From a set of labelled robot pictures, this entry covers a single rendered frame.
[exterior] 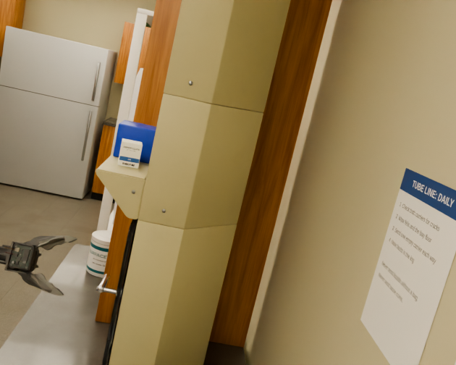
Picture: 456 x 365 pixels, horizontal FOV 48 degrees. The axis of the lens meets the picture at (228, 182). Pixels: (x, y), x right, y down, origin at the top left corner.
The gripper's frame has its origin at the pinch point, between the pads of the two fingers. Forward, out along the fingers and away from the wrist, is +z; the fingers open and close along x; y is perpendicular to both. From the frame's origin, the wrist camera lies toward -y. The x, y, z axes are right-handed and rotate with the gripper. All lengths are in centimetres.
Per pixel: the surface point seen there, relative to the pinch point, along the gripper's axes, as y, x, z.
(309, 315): 20, 0, 58
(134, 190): 18.5, 19.8, 12.7
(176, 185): 19.7, 23.0, 22.0
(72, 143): -464, 128, -103
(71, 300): -45.8, -12.2, -4.3
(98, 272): -66, -2, 0
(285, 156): -12, 44, 53
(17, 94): -449, 166, -173
